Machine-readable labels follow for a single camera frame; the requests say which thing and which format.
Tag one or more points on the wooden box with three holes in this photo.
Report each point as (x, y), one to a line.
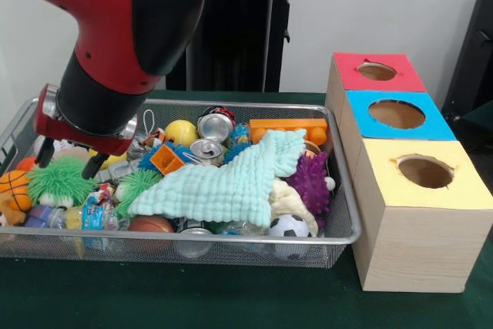
(416, 252)

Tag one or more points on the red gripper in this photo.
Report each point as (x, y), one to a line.
(100, 143)

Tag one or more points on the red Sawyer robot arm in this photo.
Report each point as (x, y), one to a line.
(115, 17)

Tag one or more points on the green spiky toy with eyes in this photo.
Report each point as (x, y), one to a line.
(61, 186)

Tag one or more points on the black upright panel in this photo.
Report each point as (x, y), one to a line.
(473, 55)

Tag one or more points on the small orange basketball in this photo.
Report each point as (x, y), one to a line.
(13, 190)

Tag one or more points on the short orange toy brick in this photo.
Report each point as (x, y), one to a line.
(165, 159)

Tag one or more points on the yellow ball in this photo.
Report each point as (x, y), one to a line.
(182, 132)

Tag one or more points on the green spiky ball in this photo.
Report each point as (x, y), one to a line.
(135, 188)

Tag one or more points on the purple spiky toy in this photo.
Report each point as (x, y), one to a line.
(312, 184)

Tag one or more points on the small soccer ball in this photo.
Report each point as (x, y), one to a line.
(289, 227)

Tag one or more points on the cream yellow cloth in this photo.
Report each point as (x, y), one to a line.
(289, 200)

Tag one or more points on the mint green cloth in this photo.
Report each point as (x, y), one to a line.
(223, 186)

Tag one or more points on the long orange toy brick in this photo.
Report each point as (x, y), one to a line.
(289, 124)

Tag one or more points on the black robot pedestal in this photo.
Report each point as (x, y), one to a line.
(239, 36)

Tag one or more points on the silver mesh bin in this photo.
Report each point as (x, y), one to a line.
(58, 252)

